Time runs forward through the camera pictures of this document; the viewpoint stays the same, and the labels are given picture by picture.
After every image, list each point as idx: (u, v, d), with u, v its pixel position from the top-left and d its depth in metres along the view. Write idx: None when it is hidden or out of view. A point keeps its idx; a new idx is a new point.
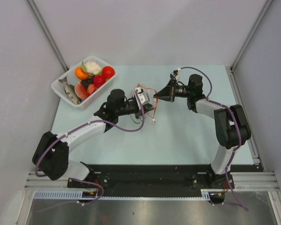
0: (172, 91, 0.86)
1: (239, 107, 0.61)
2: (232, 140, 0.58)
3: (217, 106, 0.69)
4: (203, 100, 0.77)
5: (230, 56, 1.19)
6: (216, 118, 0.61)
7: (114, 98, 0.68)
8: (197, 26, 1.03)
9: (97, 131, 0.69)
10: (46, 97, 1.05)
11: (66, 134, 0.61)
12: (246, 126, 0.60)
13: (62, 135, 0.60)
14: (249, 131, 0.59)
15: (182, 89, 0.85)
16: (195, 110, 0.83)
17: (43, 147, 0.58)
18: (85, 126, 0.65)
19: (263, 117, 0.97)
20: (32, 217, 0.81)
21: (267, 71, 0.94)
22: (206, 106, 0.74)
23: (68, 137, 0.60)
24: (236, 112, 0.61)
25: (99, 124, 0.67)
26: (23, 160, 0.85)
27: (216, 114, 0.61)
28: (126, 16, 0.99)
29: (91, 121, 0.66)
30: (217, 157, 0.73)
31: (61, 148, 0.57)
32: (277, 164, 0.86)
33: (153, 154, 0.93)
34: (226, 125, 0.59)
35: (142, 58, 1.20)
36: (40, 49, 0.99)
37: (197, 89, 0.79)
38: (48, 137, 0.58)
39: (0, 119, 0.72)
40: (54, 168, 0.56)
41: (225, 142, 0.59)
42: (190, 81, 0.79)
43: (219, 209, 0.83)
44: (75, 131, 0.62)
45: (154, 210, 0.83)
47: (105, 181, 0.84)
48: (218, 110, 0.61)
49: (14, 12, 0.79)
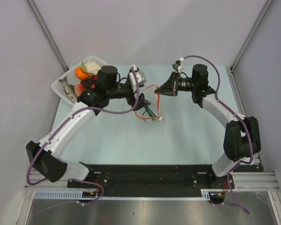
0: (175, 86, 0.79)
1: (254, 121, 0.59)
2: (242, 155, 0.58)
3: (229, 115, 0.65)
4: (210, 97, 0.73)
5: (230, 56, 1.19)
6: (228, 131, 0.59)
7: (106, 73, 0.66)
8: (197, 26, 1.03)
9: (85, 120, 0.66)
10: (46, 97, 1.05)
11: (48, 141, 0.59)
12: (257, 140, 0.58)
13: (45, 143, 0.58)
14: (260, 144, 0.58)
15: (186, 82, 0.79)
16: (200, 104, 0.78)
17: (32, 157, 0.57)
18: (69, 122, 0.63)
19: (263, 116, 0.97)
20: (32, 217, 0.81)
21: (267, 71, 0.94)
22: (214, 107, 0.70)
23: (51, 144, 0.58)
24: (250, 126, 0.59)
25: (83, 115, 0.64)
26: (22, 160, 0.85)
27: (228, 128, 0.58)
28: (126, 16, 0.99)
29: (73, 114, 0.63)
30: (219, 161, 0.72)
31: (46, 159, 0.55)
32: (277, 165, 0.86)
33: (153, 154, 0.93)
34: (237, 139, 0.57)
35: (142, 58, 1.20)
36: (40, 49, 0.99)
37: (203, 79, 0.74)
38: (31, 148, 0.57)
39: (0, 118, 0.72)
40: (49, 176, 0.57)
41: (234, 155, 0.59)
42: (195, 71, 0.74)
43: (219, 209, 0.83)
44: (58, 134, 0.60)
45: (154, 211, 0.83)
47: (105, 181, 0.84)
48: (232, 123, 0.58)
49: (14, 12, 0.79)
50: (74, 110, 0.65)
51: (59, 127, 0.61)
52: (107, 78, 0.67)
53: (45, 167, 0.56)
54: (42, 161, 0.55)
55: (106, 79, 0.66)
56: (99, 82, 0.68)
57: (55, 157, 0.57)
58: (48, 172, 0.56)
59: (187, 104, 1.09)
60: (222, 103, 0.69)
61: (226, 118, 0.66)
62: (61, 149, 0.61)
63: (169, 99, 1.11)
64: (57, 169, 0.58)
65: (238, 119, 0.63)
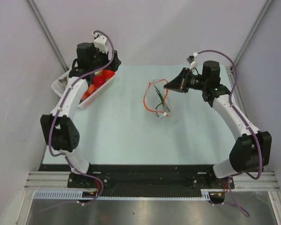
0: (182, 84, 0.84)
1: (267, 136, 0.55)
2: (248, 168, 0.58)
3: (241, 125, 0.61)
4: (223, 100, 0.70)
5: (230, 56, 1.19)
6: (238, 146, 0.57)
7: (85, 48, 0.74)
8: (197, 26, 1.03)
9: (82, 91, 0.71)
10: (46, 97, 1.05)
11: (60, 108, 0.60)
12: (266, 157, 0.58)
13: (57, 110, 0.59)
14: (267, 160, 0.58)
15: (195, 80, 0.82)
16: (210, 102, 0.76)
17: (47, 129, 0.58)
18: (70, 92, 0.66)
19: (263, 116, 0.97)
20: (32, 217, 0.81)
21: (268, 71, 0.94)
22: (225, 110, 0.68)
23: (63, 110, 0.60)
24: (262, 141, 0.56)
25: (80, 84, 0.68)
26: (23, 160, 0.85)
27: (240, 141, 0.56)
28: (126, 16, 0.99)
29: (72, 85, 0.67)
30: (221, 163, 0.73)
31: (64, 119, 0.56)
32: (277, 164, 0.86)
33: (153, 154, 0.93)
34: (247, 154, 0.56)
35: (142, 58, 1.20)
36: (40, 49, 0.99)
37: (213, 76, 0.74)
38: (46, 119, 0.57)
39: (1, 118, 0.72)
40: (68, 140, 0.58)
41: (240, 167, 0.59)
42: (206, 66, 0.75)
43: (219, 209, 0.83)
44: (66, 101, 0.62)
45: (154, 210, 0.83)
47: (105, 181, 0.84)
48: (244, 140, 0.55)
49: (14, 11, 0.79)
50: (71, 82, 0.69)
51: (64, 97, 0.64)
52: (88, 53, 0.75)
53: (63, 129, 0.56)
54: (62, 124, 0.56)
55: (86, 53, 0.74)
56: (81, 59, 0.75)
57: (71, 120, 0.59)
58: (67, 135, 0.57)
59: (186, 104, 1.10)
60: (235, 108, 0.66)
61: (238, 129, 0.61)
62: (71, 116, 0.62)
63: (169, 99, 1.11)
64: (73, 132, 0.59)
65: (250, 132, 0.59)
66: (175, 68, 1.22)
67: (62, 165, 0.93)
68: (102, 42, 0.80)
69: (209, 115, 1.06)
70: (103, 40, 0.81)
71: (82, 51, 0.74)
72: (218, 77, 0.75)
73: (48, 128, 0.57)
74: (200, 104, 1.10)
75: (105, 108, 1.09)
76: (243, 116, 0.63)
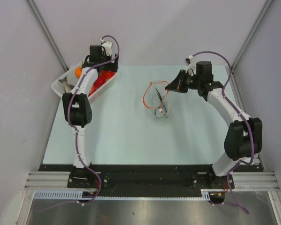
0: (179, 84, 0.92)
1: (258, 122, 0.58)
2: (241, 153, 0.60)
3: (234, 114, 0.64)
4: (216, 92, 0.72)
5: (230, 57, 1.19)
6: (231, 131, 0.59)
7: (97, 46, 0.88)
8: (197, 26, 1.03)
9: (93, 78, 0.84)
10: (46, 97, 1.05)
11: (77, 87, 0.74)
12: (258, 142, 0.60)
13: (76, 89, 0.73)
14: (260, 146, 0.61)
15: (189, 81, 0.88)
16: (205, 97, 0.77)
17: (67, 103, 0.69)
18: (85, 77, 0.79)
19: (263, 116, 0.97)
20: (31, 217, 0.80)
21: (267, 71, 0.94)
22: (218, 101, 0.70)
23: (80, 89, 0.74)
24: (254, 127, 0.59)
25: (92, 72, 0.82)
26: (23, 160, 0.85)
27: (232, 127, 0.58)
28: (126, 16, 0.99)
29: (85, 72, 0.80)
30: (220, 161, 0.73)
31: (83, 96, 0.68)
32: (277, 165, 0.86)
33: (153, 154, 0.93)
34: (240, 140, 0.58)
35: (142, 58, 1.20)
36: (41, 49, 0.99)
37: (206, 72, 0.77)
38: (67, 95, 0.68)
39: (0, 118, 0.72)
40: (84, 114, 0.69)
41: (234, 154, 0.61)
42: (198, 64, 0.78)
43: (219, 209, 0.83)
44: (83, 84, 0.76)
45: (154, 210, 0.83)
47: (105, 181, 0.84)
48: (236, 124, 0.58)
49: (14, 11, 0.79)
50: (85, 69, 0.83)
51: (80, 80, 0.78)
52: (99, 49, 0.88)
53: (81, 105, 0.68)
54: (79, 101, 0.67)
55: (98, 51, 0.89)
56: (93, 55, 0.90)
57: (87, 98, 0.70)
58: (84, 109, 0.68)
59: (186, 104, 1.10)
60: (227, 100, 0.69)
61: (231, 117, 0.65)
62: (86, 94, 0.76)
63: (169, 99, 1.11)
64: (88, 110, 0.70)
65: (242, 119, 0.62)
66: (175, 69, 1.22)
67: (62, 165, 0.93)
68: (109, 46, 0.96)
69: (209, 114, 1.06)
70: (108, 44, 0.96)
71: (95, 49, 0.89)
72: (211, 73, 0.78)
73: (68, 102, 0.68)
74: (200, 104, 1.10)
75: (105, 108, 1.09)
76: (235, 105, 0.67)
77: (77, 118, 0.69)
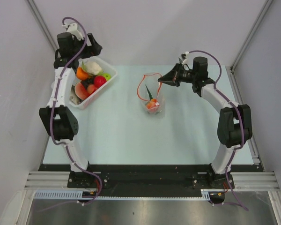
0: (175, 76, 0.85)
1: (247, 108, 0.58)
2: (232, 139, 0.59)
3: (224, 101, 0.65)
4: (209, 87, 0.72)
5: (230, 56, 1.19)
6: (222, 117, 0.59)
7: (65, 37, 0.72)
8: (197, 26, 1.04)
9: (70, 78, 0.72)
10: (46, 97, 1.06)
11: (55, 99, 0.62)
12: (248, 127, 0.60)
13: (53, 101, 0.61)
14: (251, 131, 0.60)
15: (187, 73, 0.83)
16: (199, 93, 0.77)
17: (47, 118, 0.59)
18: (60, 83, 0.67)
19: (263, 116, 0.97)
20: (31, 217, 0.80)
21: (267, 71, 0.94)
22: (211, 95, 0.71)
23: (59, 101, 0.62)
24: (243, 113, 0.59)
25: (68, 73, 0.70)
26: (23, 160, 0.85)
27: (222, 113, 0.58)
28: (126, 16, 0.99)
29: (60, 75, 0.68)
30: (217, 156, 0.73)
31: (63, 108, 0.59)
32: (277, 165, 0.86)
33: (152, 154, 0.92)
34: (230, 125, 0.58)
35: (142, 59, 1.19)
36: (40, 49, 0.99)
37: (202, 70, 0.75)
38: (46, 109, 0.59)
39: (1, 119, 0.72)
40: (70, 128, 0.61)
41: (226, 140, 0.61)
42: (195, 61, 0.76)
43: (220, 209, 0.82)
44: (59, 92, 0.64)
45: (154, 210, 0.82)
47: (105, 181, 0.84)
48: (225, 109, 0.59)
49: (14, 12, 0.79)
50: (57, 72, 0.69)
51: (56, 88, 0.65)
52: (69, 41, 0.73)
53: (65, 116, 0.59)
54: (62, 114, 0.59)
55: (67, 42, 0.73)
56: (63, 48, 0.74)
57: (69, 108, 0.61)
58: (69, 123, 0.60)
59: (188, 103, 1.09)
60: (219, 92, 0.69)
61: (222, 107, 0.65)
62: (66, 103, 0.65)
63: (168, 99, 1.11)
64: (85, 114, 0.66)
65: (232, 106, 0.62)
66: None
67: (62, 165, 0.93)
68: (76, 28, 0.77)
69: (209, 115, 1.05)
70: (74, 26, 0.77)
71: (63, 41, 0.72)
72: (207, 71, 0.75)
73: (48, 118, 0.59)
74: (199, 103, 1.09)
75: (106, 108, 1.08)
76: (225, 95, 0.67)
77: (61, 134, 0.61)
